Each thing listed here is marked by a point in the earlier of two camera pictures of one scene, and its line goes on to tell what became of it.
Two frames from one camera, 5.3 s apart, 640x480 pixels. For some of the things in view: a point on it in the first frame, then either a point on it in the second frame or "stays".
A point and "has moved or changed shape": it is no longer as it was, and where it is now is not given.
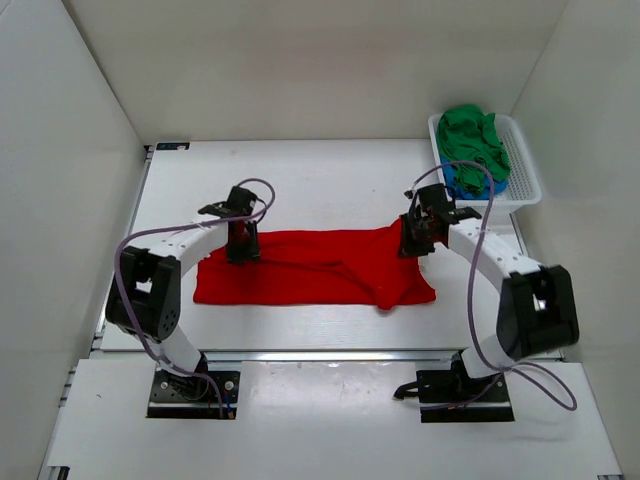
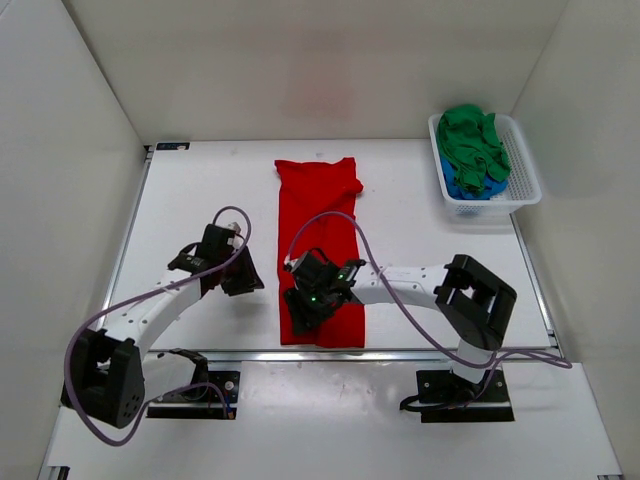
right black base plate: x=452 y=386 stays
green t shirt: x=466 y=133 stays
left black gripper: x=251 y=251 → x=250 y=277
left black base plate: x=194 y=397 stays
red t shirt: x=335 y=266 has moved or changed shape
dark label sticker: x=176 y=146 stays
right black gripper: x=407 y=247 → x=304 y=318
